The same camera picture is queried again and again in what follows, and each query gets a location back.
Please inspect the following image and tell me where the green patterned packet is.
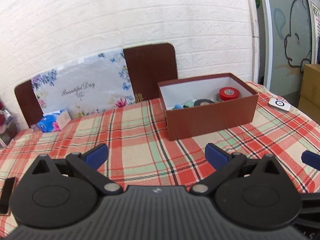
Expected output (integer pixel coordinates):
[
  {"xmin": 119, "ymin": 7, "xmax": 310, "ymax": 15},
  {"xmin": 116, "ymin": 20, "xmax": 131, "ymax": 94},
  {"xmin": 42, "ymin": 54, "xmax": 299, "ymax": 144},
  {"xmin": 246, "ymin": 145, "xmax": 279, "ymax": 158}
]
[{"xmin": 183, "ymin": 99, "xmax": 196, "ymax": 108}]

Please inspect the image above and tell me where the plaid red bed sheet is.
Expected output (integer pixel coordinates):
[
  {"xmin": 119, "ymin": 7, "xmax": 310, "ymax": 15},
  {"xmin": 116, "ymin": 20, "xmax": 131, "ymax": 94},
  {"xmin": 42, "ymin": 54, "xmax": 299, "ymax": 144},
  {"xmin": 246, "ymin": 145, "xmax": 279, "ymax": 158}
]
[{"xmin": 0, "ymin": 81, "xmax": 320, "ymax": 238}]

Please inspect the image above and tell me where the brown cardboard shoe box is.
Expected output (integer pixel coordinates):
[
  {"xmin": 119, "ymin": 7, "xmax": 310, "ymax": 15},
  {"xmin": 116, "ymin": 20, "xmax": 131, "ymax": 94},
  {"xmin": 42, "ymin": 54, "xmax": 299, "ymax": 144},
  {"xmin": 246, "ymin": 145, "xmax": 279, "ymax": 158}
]
[{"xmin": 158, "ymin": 73, "xmax": 258, "ymax": 141}]

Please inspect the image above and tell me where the glass door with cartoon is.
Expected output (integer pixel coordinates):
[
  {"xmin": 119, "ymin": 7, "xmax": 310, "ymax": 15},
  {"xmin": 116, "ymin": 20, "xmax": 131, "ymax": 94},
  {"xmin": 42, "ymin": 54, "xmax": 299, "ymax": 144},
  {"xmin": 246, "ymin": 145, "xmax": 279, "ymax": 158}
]
[{"xmin": 260, "ymin": 0, "xmax": 314, "ymax": 98}]

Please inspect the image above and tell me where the black phone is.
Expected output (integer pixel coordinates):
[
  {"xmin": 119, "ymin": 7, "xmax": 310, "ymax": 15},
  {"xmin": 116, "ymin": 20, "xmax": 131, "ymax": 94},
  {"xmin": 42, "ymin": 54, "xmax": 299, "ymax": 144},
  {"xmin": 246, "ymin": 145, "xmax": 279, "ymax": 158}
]
[{"xmin": 0, "ymin": 177, "xmax": 17, "ymax": 216}]

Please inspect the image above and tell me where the black tape roll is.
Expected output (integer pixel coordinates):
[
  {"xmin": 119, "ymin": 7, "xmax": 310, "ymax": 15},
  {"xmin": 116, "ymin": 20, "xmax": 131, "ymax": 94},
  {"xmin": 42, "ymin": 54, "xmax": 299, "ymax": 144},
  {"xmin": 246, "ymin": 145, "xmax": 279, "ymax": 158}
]
[{"xmin": 195, "ymin": 99, "xmax": 215, "ymax": 106}]

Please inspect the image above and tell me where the dark brown headboard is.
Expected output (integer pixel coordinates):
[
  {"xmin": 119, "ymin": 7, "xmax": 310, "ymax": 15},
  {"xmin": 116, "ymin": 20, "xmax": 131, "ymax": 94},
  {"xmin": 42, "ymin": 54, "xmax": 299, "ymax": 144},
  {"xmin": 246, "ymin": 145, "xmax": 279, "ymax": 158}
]
[{"xmin": 14, "ymin": 43, "xmax": 177, "ymax": 127}]

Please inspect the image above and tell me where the brown cardboard box stack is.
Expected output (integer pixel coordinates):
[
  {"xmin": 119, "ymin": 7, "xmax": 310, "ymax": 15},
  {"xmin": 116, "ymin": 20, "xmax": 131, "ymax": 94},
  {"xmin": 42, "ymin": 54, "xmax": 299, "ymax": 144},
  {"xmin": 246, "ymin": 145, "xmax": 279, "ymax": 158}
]
[{"xmin": 298, "ymin": 64, "xmax": 320, "ymax": 124}]

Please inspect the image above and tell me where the blue tissue pack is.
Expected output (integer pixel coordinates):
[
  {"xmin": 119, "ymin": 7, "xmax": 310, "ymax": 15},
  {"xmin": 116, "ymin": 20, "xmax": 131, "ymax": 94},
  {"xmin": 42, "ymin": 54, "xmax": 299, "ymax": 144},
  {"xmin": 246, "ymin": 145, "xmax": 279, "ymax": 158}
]
[{"xmin": 37, "ymin": 109, "xmax": 71, "ymax": 133}]

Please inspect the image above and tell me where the red tape roll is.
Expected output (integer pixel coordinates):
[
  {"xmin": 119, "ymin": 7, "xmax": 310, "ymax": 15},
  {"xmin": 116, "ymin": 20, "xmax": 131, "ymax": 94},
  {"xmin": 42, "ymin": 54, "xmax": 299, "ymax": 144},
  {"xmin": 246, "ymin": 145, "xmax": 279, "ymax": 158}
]
[{"xmin": 219, "ymin": 87, "xmax": 240, "ymax": 101}]

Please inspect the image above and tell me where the white round tag device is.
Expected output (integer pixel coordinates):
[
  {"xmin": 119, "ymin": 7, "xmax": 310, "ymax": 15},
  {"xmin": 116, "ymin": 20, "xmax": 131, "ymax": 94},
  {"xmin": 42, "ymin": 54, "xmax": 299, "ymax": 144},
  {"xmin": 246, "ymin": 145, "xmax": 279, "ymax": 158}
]
[{"xmin": 268, "ymin": 98, "xmax": 291, "ymax": 112}]

